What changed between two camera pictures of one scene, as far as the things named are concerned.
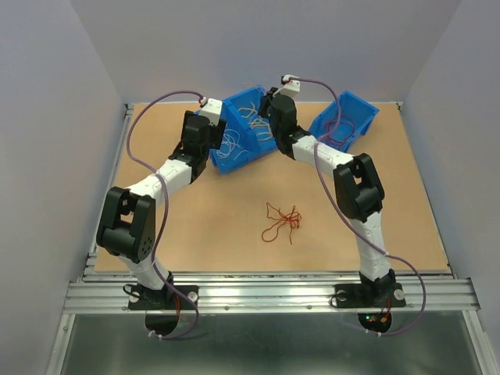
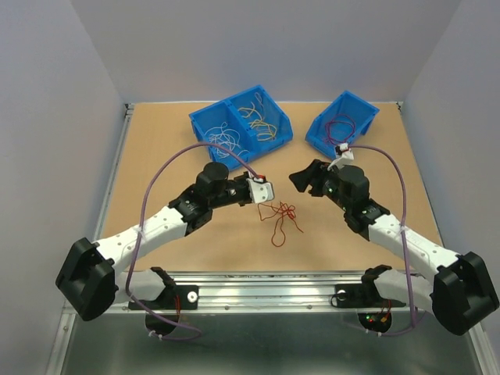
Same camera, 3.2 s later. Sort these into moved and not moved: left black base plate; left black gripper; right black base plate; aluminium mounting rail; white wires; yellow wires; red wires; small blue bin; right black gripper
Moved: left black gripper; right black gripper; red wires
Not moved: aluminium mounting rail; right black base plate; left black base plate; small blue bin; yellow wires; white wires
